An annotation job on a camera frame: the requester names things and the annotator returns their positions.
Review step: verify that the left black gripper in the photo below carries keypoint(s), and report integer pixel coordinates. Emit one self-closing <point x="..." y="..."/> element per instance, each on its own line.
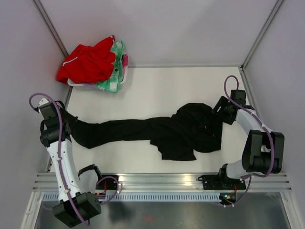
<point x="72" y="119"/>

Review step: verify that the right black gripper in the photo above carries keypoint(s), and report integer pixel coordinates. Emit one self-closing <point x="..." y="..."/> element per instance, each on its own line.
<point x="222" y="102"/>

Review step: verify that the black trousers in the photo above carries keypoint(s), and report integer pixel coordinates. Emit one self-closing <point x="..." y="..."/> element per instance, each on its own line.
<point x="192" y="128"/>

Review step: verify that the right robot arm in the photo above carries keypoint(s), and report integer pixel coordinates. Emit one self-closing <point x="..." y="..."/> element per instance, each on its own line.
<point x="264" y="148"/>

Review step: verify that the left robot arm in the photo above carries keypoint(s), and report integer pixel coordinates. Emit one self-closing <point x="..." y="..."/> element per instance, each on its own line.
<point x="76" y="191"/>

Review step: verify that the white laundry basket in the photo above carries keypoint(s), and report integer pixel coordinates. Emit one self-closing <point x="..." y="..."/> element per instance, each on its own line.
<point x="112" y="85"/>

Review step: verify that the green white patterned garment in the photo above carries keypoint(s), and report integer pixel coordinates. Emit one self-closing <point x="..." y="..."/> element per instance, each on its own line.
<point x="119" y="49"/>

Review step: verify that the red garment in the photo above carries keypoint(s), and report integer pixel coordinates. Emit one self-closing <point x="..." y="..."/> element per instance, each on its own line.
<point x="88" y="64"/>

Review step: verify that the pink white garment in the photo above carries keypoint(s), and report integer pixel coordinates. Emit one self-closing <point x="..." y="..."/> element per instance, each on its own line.
<point x="125" y="59"/>

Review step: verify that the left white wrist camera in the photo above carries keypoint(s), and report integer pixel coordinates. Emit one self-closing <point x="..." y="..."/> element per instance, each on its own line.
<point x="43" y="102"/>

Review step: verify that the aluminium mounting rail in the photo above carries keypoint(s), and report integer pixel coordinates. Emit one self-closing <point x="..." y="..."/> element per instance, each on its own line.
<point x="170" y="182"/>

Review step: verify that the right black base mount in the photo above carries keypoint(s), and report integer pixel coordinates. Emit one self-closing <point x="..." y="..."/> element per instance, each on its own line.
<point x="221" y="181"/>

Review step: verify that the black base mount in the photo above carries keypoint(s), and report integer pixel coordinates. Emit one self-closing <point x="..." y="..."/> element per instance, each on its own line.
<point x="107" y="182"/>
<point x="221" y="181"/>

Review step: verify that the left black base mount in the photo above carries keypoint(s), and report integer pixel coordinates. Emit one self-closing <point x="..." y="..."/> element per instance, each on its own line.
<point x="107" y="182"/>

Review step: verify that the white slotted cable duct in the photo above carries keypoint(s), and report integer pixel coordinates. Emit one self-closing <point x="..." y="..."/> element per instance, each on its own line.
<point x="166" y="197"/>

